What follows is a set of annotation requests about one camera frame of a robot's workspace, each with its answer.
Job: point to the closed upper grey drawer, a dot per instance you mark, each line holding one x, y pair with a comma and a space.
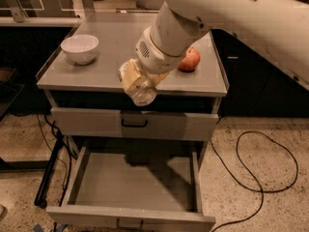
135, 124

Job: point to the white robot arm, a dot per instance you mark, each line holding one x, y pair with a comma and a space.
278, 30

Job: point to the black table leg frame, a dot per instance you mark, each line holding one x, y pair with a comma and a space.
40, 200

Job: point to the red apple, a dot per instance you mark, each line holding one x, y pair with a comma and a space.
191, 60

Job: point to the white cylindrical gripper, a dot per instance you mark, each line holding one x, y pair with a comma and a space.
154, 56

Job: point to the white ceramic bowl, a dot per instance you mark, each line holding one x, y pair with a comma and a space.
80, 49

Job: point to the open middle grey drawer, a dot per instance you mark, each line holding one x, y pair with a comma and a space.
118, 188

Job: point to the grey drawer cabinet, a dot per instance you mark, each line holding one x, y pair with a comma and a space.
97, 85

